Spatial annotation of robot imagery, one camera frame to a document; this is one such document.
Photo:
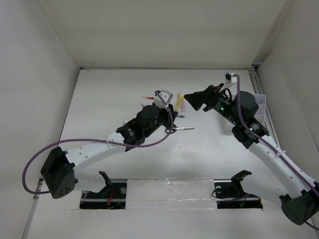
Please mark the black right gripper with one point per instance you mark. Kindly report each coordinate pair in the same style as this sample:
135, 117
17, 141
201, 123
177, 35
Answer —
208, 96

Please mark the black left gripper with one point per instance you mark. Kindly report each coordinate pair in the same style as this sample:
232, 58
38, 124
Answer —
167, 116

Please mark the purple pink highlighter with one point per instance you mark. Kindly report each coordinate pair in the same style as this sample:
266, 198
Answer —
182, 105

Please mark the yellow highlighter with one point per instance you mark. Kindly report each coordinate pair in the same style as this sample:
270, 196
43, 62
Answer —
176, 107

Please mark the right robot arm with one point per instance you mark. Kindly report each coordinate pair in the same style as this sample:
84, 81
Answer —
296, 192

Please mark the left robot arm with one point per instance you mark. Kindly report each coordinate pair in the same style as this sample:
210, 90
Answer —
61, 170

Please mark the orange capped red pen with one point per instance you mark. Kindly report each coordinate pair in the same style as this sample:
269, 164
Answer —
147, 98

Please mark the white divided container left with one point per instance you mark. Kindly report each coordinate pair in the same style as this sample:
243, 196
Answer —
227, 126

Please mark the white divided container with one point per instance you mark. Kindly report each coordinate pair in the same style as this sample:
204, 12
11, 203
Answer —
227, 126
261, 102

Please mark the white divided container right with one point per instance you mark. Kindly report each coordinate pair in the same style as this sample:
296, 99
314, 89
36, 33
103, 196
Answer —
261, 102

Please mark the black handled scissors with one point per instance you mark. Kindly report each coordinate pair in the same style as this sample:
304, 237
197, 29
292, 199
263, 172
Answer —
175, 129

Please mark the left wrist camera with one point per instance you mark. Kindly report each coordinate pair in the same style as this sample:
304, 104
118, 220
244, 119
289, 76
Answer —
162, 98

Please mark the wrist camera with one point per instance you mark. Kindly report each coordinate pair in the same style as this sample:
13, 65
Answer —
230, 80
162, 98

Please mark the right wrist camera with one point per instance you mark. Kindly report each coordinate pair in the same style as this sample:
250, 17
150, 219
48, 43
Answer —
230, 80

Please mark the aluminium rail right side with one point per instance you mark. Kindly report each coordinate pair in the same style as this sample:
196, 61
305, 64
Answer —
266, 121

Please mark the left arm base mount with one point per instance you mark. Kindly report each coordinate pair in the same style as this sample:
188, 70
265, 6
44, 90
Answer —
111, 197

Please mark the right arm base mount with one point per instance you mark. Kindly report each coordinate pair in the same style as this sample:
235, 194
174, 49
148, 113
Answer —
230, 195

